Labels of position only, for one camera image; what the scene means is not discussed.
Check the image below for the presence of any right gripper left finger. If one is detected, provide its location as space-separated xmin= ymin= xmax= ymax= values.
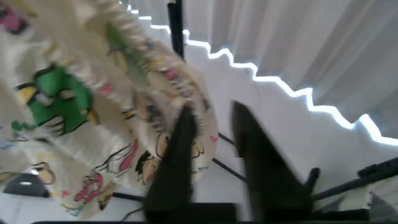
xmin=143 ymin=105 xmax=199 ymax=218

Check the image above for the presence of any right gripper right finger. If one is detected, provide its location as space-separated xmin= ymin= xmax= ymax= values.
xmin=231 ymin=100 xmax=314 ymax=220

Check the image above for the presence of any cream printed garment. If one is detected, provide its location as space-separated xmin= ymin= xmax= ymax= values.
xmin=0 ymin=0 xmax=219 ymax=220

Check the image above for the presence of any black clothes rack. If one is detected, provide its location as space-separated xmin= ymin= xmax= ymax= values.
xmin=167 ymin=0 xmax=398 ymax=202

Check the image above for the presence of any white curtain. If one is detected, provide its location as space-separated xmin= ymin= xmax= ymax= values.
xmin=127 ymin=0 xmax=398 ymax=141

